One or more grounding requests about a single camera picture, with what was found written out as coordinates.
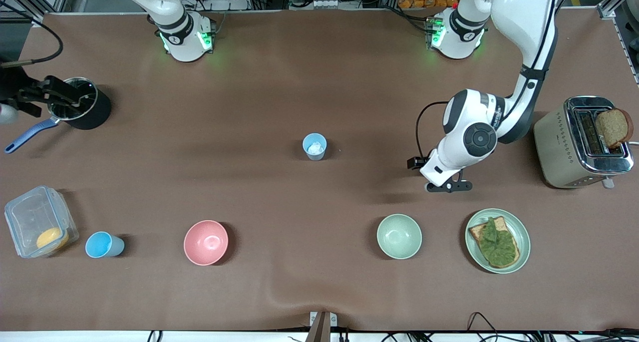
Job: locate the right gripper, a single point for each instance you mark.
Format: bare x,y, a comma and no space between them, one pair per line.
15,86

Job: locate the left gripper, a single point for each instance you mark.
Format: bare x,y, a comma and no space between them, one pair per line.
414,163

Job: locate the white paper ball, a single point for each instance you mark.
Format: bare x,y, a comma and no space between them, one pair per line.
315,148

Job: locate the light blue plastic cup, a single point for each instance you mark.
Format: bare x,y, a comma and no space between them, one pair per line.
305,155
100,244

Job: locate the glass lid blue knob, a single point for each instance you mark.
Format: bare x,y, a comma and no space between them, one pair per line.
89,93

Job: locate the toast slice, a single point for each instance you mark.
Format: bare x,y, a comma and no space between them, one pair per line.
478,230

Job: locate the pale green bowl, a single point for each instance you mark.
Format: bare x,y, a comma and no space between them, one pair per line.
399,236

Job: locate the green lettuce leaf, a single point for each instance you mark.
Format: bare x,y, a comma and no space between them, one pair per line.
496,244

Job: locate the pale green plate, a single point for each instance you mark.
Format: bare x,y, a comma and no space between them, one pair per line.
523,237

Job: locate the beige chrome toaster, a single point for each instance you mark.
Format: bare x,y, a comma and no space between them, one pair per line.
554,147

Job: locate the clear plastic lidded container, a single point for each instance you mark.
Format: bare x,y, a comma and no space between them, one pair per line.
30,217

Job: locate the yellow round sponge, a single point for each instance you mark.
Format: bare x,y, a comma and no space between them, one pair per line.
51,238

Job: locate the brown table cloth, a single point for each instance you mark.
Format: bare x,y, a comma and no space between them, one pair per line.
299,207

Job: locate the brown bread slice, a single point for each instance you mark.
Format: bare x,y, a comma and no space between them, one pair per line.
613,127

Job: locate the pink bowl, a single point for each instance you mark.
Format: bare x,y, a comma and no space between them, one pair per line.
205,242

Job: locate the grey metal table bracket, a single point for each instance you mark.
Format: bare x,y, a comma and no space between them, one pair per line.
319,327

